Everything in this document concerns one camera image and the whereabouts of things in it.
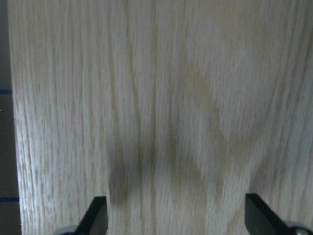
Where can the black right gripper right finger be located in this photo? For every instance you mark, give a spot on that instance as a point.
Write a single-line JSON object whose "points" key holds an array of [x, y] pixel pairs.
{"points": [[260, 219]]}

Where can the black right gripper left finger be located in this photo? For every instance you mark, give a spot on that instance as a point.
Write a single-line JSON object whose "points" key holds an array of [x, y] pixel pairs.
{"points": [[94, 221]]}

